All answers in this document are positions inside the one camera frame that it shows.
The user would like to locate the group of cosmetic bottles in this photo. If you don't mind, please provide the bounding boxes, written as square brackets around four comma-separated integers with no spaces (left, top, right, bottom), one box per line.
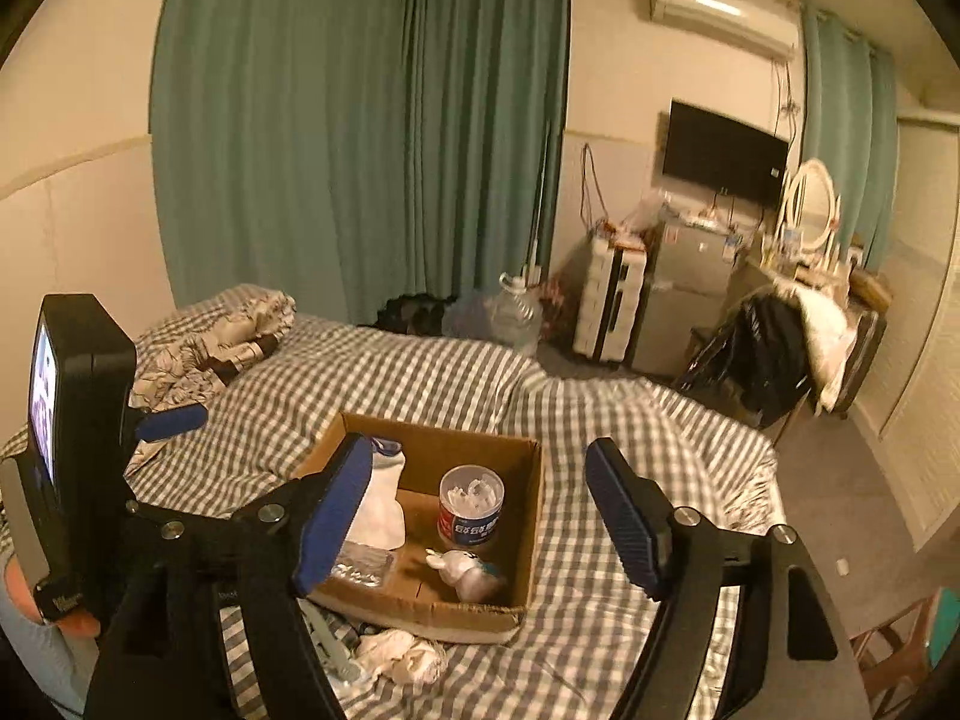
[750,227,865,280]

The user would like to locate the black wall television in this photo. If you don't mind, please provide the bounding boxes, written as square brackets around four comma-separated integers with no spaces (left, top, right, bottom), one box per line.
[661,98,791,208]

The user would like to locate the leaf patterned blanket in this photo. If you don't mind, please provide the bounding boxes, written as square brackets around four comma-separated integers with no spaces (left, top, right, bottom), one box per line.
[127,283,298,477]

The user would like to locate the air conditioner cables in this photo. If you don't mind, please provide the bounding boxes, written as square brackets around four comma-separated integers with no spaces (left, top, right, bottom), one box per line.
[771,55,800,140]

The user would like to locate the clear water jug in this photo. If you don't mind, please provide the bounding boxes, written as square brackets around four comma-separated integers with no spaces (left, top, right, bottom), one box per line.
[487,273,543,358]

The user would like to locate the thin metal pole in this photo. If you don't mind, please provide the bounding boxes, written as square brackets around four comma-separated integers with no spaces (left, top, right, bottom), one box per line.
[525,118,553,287]

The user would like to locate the narrow green curtain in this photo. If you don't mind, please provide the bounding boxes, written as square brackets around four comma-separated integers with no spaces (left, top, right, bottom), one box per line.
[798,0,899,271]

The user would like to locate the clear plastic bag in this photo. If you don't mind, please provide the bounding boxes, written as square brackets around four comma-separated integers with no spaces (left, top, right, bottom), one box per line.
[442,292,496,340]

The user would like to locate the grey checkered bedsheet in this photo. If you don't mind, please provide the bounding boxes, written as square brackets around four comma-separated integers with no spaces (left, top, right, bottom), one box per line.
[0,313,785,720]

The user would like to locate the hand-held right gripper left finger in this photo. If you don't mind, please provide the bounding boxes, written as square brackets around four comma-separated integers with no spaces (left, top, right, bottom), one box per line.
[82,436,374,720]

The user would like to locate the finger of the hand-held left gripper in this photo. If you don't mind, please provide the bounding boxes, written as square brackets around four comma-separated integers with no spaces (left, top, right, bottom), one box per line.
[133,402,209,445]

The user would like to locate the black chair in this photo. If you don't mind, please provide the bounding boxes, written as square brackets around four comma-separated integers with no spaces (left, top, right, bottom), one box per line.
[673,324,820,432]

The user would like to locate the crumpled white tissue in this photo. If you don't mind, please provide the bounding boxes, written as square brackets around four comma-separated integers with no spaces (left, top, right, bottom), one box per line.
[354,628,448,685]

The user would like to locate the white fluffy garment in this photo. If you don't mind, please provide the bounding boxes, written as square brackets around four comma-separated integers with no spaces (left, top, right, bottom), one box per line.
[786,286,857,415]

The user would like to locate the wide green curtain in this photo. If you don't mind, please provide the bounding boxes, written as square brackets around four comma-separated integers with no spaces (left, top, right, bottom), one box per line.
[150,0,415,325]

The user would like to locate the brown cardboard box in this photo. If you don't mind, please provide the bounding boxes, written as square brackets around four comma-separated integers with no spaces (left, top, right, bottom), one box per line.
[289,412,543,644]

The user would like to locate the clear plastic packet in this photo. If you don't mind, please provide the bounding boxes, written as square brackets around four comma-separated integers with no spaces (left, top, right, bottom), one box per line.
[330,546,397,592]

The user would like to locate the grey mini fridge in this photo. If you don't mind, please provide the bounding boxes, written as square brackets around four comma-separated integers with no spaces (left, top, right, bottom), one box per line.
[634,220,748,380]

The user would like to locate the person's left hand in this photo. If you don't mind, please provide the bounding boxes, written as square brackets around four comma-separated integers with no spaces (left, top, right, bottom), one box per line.
[46,607,102,640]

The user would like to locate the light blue plastic hanger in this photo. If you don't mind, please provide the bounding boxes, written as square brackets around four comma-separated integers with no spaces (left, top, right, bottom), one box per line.
[300,600,368,691]

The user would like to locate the white plush toy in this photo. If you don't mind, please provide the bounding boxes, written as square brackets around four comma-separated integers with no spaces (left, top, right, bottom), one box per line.
[425,549,508,602]

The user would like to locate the black bag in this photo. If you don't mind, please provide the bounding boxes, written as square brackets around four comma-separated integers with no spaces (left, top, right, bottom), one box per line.
[358,292,458,335]

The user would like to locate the wooden chair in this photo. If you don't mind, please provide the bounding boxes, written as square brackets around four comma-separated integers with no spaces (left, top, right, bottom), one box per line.
[850,591,940,715]

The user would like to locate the white suitcase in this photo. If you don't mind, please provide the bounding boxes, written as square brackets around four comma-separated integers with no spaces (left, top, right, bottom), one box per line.
[573,231,650,363]

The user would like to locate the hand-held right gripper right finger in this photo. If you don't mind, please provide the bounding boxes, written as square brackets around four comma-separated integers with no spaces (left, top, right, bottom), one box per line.
[583,438,875,720]

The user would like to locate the person's left forearm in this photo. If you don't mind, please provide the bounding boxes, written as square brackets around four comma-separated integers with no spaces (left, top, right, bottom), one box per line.
[0,551,82,720]

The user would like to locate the round white vanity mirror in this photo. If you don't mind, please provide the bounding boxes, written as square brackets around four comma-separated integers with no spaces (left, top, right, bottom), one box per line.
[778,157,836,253]

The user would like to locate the black jacket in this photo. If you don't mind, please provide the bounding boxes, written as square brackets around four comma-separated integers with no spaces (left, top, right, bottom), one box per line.
[730,291,815,422]

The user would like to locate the white air conditioner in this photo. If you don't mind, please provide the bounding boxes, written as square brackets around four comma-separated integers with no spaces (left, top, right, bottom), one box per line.
[648,0,803,61]

